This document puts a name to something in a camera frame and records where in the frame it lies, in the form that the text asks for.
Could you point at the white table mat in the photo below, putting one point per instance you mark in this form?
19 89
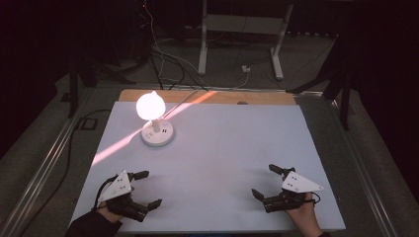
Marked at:
224 164

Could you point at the person's right hand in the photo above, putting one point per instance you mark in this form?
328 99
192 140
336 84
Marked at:
304 219

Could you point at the aluminium floor rail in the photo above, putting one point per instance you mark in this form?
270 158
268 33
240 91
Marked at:
365 171
39 171

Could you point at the white plug adapter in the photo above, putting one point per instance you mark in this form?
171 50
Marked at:
245 69

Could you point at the black rectangular floor frame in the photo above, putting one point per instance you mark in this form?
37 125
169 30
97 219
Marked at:
86 123

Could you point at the black tripod stand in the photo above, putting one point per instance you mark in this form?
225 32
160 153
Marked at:
342 82
77 85

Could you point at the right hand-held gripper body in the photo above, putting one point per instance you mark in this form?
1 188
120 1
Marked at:
298 184

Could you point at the person's left hand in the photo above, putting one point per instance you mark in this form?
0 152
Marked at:
111 215

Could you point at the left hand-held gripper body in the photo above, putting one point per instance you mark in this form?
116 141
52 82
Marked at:
115 191

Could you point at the round white light bulb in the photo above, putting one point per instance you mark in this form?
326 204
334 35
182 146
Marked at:
150 106

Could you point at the white metal stand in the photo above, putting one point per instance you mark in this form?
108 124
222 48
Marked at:
242 24

